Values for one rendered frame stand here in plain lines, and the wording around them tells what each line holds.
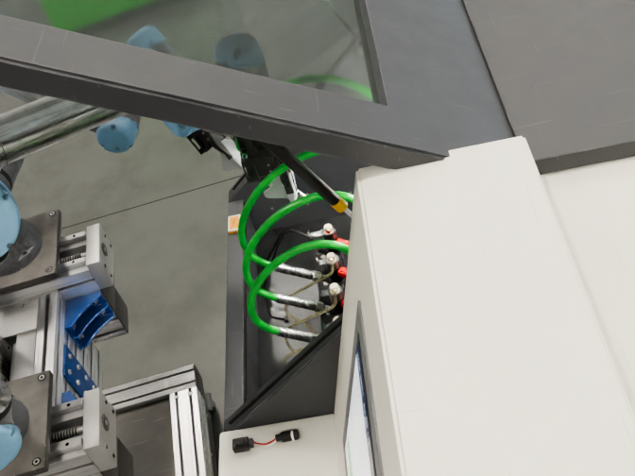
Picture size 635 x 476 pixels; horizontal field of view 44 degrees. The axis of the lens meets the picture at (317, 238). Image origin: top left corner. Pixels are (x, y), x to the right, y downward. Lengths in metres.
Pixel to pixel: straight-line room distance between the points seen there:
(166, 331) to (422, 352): 2.28
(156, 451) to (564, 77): 1.73
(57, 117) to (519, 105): 0.71
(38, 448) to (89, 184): 2.39
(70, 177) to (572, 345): 3.33
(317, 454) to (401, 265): 0.62
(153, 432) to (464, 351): 1.82
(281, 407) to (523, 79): 0.71
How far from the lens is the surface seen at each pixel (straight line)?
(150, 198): 3.62
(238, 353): 1.66
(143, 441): 2.55
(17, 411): 1.62
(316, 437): 1.47
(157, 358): 2.99
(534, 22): 1.35
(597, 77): 1.23
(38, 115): 1.33
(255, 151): 1.45
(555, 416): 0.79
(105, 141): 1.63
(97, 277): 1.95
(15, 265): 1.93
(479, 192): 0.98
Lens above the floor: 2.23
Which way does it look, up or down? 45 degrees down
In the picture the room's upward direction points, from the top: 17 degrees counter-clockwise
